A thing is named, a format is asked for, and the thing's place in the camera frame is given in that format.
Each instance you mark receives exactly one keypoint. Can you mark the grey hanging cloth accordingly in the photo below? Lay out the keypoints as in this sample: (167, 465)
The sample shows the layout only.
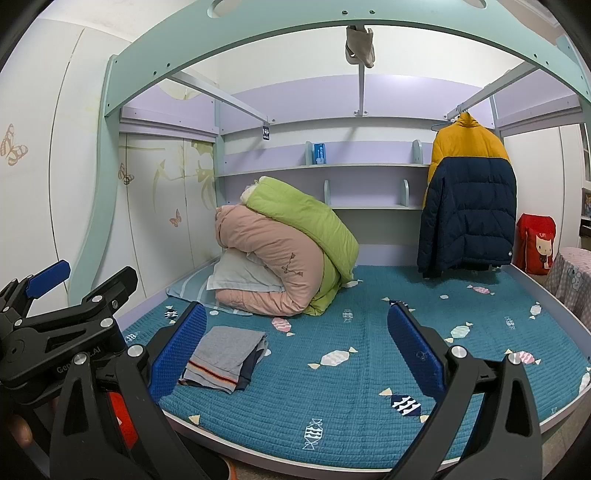
(360, 46)

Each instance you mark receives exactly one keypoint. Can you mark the blue box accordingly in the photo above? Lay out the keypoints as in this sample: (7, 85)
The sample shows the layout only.
(320, 153)

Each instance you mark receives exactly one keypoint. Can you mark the white pillow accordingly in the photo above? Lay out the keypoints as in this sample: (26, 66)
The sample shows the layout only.
(235, 277)

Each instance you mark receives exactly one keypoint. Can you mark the red cartoon bag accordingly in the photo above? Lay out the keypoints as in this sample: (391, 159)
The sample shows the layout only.
(535, 244)

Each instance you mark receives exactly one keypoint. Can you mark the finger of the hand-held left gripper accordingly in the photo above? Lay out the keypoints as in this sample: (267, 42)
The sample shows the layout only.
(111, 290)
(46, 278)

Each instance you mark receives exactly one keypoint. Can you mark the table with patterned cloth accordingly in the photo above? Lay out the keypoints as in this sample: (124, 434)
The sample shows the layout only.
(570, 277)

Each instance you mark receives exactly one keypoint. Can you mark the large butterfly wall sticker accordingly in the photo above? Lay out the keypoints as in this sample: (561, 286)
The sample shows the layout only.
(13, 147)

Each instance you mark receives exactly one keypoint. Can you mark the person's left hand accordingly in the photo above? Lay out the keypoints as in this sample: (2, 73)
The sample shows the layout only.
(21, 431)

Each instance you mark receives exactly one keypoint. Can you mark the small butterfly wall sticker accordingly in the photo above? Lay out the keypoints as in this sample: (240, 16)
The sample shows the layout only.
(175, 218)
(124, 174)

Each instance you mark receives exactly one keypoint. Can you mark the yellow navy puffer jacket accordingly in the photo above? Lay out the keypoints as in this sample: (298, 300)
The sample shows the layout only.
(466, 207)

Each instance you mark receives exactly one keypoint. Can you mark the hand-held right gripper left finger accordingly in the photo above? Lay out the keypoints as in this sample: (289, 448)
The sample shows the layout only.
(178, 350)

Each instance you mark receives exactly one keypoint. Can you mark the black hanging tag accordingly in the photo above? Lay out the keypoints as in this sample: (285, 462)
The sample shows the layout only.
(266, 132)

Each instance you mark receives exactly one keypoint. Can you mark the mint green bunk bed frame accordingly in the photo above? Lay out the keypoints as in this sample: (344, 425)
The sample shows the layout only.
(295, 32)

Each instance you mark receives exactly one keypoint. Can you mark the light blue striped pillow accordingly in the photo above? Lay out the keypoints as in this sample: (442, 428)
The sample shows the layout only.
(189, 288)

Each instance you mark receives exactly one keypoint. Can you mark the grey navy zip jacket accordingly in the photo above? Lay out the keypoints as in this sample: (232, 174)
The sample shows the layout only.
(221, 350)

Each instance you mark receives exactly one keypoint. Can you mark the teal candy print bed mat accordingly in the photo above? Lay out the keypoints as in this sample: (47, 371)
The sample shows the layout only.
(369, 369)

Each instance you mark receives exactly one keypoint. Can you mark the pink quilt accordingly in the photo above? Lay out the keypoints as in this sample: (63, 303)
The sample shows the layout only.
(272, 240)

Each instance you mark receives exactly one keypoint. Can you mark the green quilt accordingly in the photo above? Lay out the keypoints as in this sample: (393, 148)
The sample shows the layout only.
(300, 217)

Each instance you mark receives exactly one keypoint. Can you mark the lavender shelf unit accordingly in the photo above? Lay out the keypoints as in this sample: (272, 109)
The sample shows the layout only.
(369, 189)

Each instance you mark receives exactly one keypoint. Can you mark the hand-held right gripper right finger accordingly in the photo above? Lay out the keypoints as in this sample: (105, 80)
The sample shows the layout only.
(413, 350)

